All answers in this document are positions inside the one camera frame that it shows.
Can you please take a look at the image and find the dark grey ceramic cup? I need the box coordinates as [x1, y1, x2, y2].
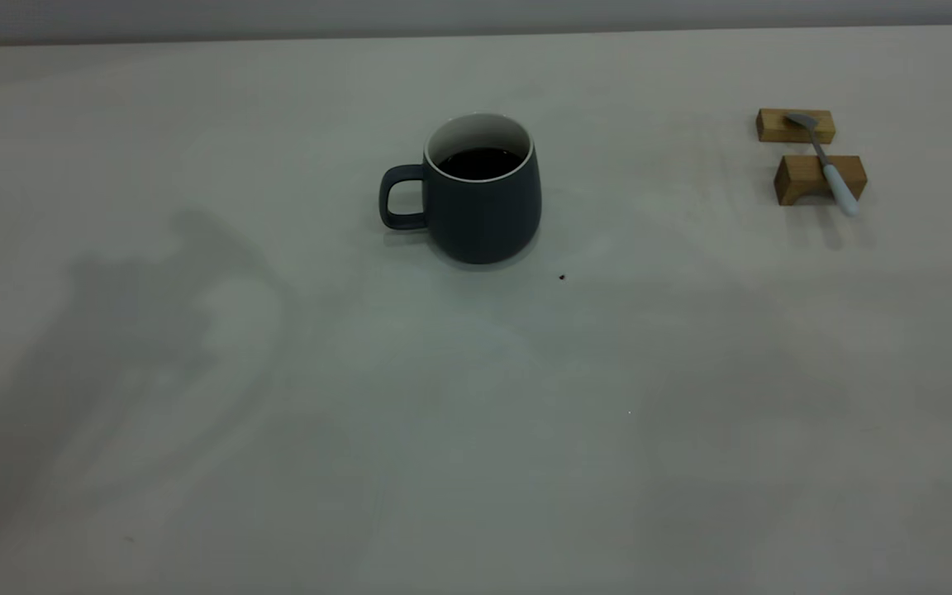
[378, 112, 543, 265]

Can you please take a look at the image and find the dark coffee liquid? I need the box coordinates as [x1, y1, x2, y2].
[436, 147, 524, 181]

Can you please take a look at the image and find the grey spoon with white handle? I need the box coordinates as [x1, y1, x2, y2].
[783, 112, 860, 217]

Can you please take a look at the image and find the flat rectangular wooden block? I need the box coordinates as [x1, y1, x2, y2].
[756, 108, 836, 145]

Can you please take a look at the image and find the arched wooden block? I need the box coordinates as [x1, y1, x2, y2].
[774, 155, 868, 207]

